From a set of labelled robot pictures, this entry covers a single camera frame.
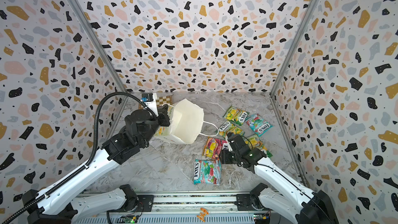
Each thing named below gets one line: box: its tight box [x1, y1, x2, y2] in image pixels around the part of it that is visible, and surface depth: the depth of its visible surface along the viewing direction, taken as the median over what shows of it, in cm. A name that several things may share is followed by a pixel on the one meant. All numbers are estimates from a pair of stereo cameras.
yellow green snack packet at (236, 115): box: [222, 105, 250, 126], surface depth 107 cm
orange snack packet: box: [202, 137, 228, 160], surface depth 92 cm
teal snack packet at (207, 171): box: [193, 158, 222, 186], surface depth 83 cm
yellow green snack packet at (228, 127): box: [218, 120, 246, 138], surface depth 100 cm
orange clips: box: [196, 207, 209, 223], surface depth 72 cm
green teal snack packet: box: [245, 113, 274, 138], surface depth 102 cm
